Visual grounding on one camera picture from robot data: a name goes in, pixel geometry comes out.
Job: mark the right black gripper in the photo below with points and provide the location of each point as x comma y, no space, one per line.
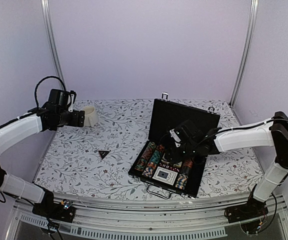
173,155

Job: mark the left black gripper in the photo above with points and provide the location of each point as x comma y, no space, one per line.
76,122

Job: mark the black poker case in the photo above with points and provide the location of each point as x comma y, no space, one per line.
167,115

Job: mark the white playing card box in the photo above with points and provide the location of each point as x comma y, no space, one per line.
165,175

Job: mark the red black triangular card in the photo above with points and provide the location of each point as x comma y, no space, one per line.
103,153

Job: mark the playing card deck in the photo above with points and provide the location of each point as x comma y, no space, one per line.
175,165

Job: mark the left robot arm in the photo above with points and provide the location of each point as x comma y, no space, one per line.
57,112

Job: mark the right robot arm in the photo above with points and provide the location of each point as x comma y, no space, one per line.
269,134

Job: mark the cream ceramic mug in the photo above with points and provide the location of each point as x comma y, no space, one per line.
91,117

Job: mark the red dice row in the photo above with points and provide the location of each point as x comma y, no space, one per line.
166,166

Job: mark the orange blue chip row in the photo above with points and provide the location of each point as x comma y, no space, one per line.
184,174

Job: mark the teal orange chip row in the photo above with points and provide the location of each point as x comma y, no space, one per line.
153,162

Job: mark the green poker chip row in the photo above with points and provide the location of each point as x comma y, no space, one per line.
146,156

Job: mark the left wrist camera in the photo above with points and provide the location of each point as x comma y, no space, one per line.
71,100

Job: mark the aluminium front rail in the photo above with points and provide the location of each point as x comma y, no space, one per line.
172,219

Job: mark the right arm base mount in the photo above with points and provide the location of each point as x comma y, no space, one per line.
249,210

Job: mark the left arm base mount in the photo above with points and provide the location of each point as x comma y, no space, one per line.
63,211

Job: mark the aluminium frame post left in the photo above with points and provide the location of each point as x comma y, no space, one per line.
46,13

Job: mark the aluminium frame post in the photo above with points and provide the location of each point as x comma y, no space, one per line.
46,13
252,18

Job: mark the aluminium frame post right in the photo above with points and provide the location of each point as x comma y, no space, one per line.
252,18

